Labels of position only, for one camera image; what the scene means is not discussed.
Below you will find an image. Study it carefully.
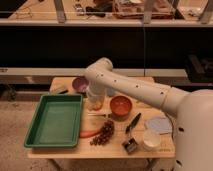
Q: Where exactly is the bunch of red grapes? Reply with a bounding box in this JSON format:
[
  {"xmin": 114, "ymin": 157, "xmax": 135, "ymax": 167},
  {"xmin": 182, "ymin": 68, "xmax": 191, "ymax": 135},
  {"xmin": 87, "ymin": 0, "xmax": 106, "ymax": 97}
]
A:
[{"xmin": 90, "ymin": 120, "xmax": 114, "ymax": 145}]

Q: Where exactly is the grey blue cloth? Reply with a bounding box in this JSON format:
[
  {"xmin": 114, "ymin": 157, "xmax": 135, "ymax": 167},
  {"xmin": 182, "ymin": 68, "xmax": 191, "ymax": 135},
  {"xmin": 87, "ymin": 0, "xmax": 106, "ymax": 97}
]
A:
[{"xmin": 145, "ymin": 117, "xmax": 172, "ymax": 134}]

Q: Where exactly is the black binder clip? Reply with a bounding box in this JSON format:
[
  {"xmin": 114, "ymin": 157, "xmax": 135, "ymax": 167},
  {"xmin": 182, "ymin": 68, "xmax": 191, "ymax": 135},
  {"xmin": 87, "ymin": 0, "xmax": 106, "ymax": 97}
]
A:
[{"xmin": 122, "ymin": 138, "xmax": 138, "ymax": 154}]

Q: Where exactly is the green plastic tray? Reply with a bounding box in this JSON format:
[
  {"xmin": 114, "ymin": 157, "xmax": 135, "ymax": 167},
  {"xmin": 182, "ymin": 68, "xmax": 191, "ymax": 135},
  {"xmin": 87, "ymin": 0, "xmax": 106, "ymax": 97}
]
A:
[{"xmin": 24, "ymin": 94, "xmax": 83, "ymax": 148}]

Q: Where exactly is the orange carrot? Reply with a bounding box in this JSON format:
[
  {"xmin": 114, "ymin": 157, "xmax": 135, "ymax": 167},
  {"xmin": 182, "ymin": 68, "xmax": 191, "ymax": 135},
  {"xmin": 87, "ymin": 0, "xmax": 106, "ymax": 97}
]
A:
[{"xmin": 79, "ymin": 130, "xmax": 100, "ymax": 138}]

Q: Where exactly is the grey sponge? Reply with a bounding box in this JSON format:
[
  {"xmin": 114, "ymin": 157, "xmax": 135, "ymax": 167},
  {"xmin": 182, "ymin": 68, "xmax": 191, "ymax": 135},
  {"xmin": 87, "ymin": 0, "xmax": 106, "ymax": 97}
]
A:
[{"xmin": 52, "ymin": 86, "xmax": 68, "ymax": 94}]

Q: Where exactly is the orange bowl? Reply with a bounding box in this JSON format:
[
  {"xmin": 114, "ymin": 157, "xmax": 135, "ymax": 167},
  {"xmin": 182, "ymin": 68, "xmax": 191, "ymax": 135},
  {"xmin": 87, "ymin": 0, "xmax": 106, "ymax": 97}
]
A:
[{"xmin": 110, "ymin": 96, "xmax": 132, "ymax": 117}]

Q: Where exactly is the yellow banana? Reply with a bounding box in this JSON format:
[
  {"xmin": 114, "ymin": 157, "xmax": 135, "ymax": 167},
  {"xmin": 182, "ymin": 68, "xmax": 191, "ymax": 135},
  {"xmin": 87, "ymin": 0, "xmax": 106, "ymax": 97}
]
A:
[{"xmin": 135, "ymin": 100, "xmax": 153, "ymax": 108}]

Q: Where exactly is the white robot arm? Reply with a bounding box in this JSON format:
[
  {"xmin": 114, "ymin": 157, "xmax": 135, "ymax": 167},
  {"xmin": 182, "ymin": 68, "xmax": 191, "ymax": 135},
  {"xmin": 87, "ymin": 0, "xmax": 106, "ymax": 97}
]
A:
[{"xmin": 85, "ymin": 58, "xmax": 213, "ymax": 171}]

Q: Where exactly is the blue grey cup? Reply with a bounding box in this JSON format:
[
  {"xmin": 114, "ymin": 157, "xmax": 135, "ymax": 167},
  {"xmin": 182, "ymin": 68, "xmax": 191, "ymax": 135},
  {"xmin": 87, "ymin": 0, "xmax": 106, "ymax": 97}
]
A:
[{"xmin": 106, "ymin": 88, "xmax": 115, "ymax": 97}]

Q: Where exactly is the wooden table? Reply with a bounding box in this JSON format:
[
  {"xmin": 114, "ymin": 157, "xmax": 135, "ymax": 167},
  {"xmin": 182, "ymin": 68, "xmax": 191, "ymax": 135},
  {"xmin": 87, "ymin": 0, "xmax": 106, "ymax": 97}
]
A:
[{"xmin": 28, "ymin": 77, "xmax": 175, "ymax": 159}]

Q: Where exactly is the purple bowl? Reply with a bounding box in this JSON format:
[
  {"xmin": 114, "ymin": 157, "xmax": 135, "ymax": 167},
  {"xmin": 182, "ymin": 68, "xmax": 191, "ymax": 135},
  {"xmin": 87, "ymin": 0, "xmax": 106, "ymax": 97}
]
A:
[{"xmin": 72, "ymin": 77, "xmax": 89, "ymax": 93}]

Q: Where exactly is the white round container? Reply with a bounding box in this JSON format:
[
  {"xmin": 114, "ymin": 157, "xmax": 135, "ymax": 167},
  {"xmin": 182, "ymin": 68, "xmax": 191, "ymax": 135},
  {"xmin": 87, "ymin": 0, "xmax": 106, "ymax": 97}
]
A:
[{"xmin": 142, "ymin": 130, "xmax": 161, "ymax": 151}]

